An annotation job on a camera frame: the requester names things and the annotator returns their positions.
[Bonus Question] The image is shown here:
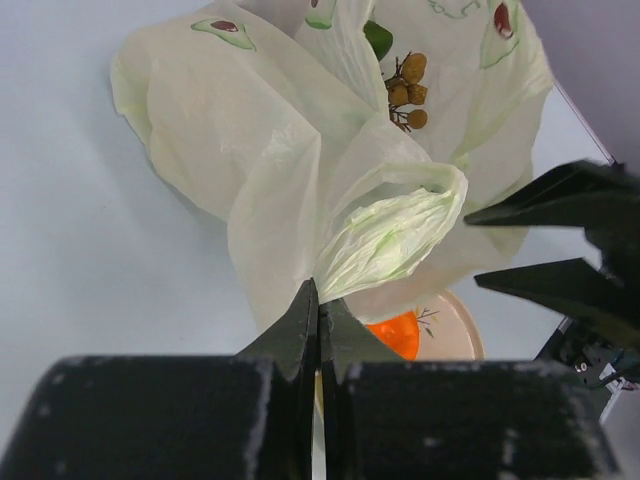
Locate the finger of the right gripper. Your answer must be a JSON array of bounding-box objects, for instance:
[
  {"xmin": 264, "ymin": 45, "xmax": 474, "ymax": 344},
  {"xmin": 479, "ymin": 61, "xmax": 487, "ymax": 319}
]
[
  {"xmin": 464, "ymin": 160, "xmax": 639, "ymax": 235},
  {"xmin": 475, "ymin": 258, "xmax": 639, "ymax": 345}
]

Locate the brown fake grape bunch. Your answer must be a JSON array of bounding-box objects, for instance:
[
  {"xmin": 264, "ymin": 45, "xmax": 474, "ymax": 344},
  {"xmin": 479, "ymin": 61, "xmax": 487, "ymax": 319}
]
[{"xmin": 384, "ymin": 52, "xmax": 429, "ymax": 133}]

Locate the cream plate with branch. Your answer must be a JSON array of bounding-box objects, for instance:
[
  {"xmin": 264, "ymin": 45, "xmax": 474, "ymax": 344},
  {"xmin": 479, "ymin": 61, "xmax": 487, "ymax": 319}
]
[{"xmin": 312, "ymin": 287, "xmax": 486, "ymax": 426}]

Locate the yellow-green plastic bag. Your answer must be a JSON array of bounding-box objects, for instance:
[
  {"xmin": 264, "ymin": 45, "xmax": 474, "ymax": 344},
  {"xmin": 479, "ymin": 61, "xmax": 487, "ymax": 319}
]
[{"xmin": 111, "ymin": 1, "xmax": 554, "ymax": 329}]

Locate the green fake fruit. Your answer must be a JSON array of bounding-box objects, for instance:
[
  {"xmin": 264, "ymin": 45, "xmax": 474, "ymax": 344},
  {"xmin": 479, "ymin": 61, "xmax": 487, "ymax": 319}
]
[{"xmin": 363, "ymin": 20, "xmax": 394, "ymax": 61}]

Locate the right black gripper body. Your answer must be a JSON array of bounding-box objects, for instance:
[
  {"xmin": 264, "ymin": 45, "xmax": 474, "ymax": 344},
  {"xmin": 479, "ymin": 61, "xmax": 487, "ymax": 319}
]
[{"xmin": 536, "ymin": 230, "xmax": 639, "ymax": 420}]

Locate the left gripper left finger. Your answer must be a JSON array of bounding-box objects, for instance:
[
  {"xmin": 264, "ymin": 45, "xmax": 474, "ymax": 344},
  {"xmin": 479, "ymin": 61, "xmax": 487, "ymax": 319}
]
[{"xmin": 1, "ymin": 280, "xmax": 319, "ymax": 479}]

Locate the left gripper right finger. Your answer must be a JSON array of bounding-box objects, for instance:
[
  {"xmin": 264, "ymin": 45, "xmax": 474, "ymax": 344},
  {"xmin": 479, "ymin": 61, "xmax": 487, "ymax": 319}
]
[{"xmin": 319, "ymin": 301, "xmax": 618, "ymax": 479}]

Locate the orange fake fruit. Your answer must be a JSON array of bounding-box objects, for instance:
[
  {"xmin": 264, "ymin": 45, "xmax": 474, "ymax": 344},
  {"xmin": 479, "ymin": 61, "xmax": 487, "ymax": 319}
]
[{"xmin": 367, "ymin": 311, "xmax": 420, "ymax": 361}]

